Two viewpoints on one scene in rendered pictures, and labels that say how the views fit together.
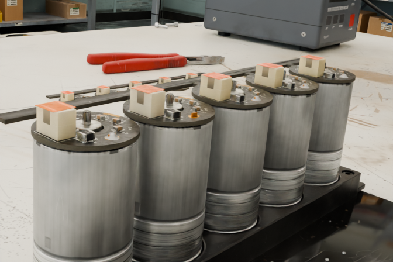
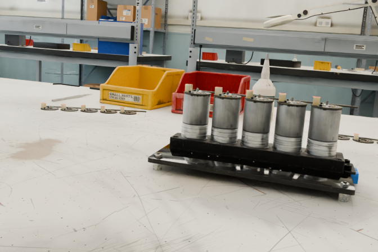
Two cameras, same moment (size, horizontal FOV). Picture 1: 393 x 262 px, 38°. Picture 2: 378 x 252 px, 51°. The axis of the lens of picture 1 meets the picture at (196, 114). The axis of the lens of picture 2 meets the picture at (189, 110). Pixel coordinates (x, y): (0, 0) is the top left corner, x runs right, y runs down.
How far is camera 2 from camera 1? 0.30 m
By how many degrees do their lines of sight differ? 65
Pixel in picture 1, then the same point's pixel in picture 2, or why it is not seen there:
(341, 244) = (287, 170)
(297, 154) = (284, 130)
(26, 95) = not seen: hidden behind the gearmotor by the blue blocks
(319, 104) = (312, 117)
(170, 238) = (214, 132)
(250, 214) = (252, 142)
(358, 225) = (310, 172)
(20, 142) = not seen: hidden behind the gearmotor
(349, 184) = (331, 162)
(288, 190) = (280, 144)
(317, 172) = (310, 148)
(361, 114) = not seen: outside the picture
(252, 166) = (252, 123)
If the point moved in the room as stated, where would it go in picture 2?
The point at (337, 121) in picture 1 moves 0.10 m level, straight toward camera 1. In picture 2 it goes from (319, 126) to (198, 121)
